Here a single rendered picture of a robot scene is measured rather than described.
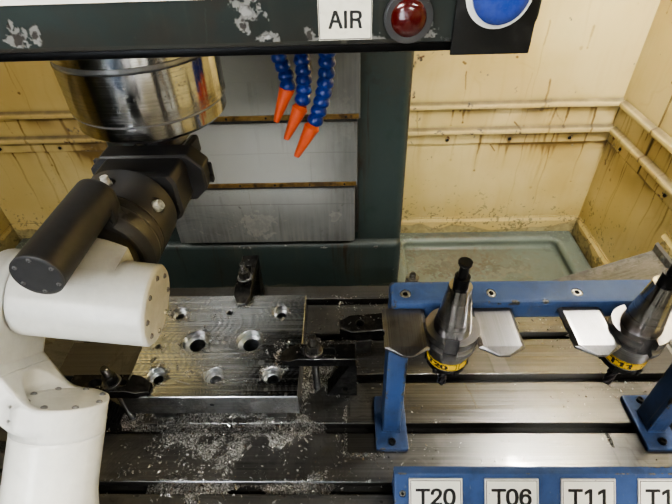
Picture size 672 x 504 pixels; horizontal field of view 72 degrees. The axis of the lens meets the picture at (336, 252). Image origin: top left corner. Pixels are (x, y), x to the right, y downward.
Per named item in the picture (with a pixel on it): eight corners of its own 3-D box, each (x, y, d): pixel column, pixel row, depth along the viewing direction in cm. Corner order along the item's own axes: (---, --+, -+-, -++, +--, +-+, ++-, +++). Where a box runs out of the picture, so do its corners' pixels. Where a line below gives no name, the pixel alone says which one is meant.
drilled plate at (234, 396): (299, 413, 78) (297, 396, 75) (130, 413, 79) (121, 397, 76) (308, 311, 96) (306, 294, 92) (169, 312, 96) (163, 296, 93)
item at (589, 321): (624, 357, 53) (627, 353, 52) (577, 358, 53) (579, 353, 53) (599, 311, 58) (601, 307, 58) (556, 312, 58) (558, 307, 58)
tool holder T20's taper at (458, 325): (471, 314, 56) (481, 274, 52) (472, 343, 53) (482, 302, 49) (434, 309, 57) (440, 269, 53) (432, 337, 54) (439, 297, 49)
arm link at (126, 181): (203, 123, 48) (169, 185, 39) (220, 201, 54) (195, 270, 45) (83, 126, 48) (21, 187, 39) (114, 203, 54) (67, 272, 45)
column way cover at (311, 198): (359, 244, 118) (360, 27, 84) (174, 247, 119) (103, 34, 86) (359, 232, 121) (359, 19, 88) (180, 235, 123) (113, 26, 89)
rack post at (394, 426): (408, 452, 77) (425, 337, 57) (376, 452, 77) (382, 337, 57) (402, 398, 84) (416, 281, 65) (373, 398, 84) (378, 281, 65)
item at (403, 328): (431, 358, 54) (431, 354, 53) (385, 359, 54) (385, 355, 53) (423, 313, 59) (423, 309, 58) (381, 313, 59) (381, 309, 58)
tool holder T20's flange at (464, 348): (475, 323, 58) (479, 310, 57) (477, 363, 54) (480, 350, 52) (425, 317, 59) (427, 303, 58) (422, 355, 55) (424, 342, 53)
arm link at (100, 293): (188, 275, 45) (151, 372, 37) (75, 263, 45) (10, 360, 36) (178, 176, 38) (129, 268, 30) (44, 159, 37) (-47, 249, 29)
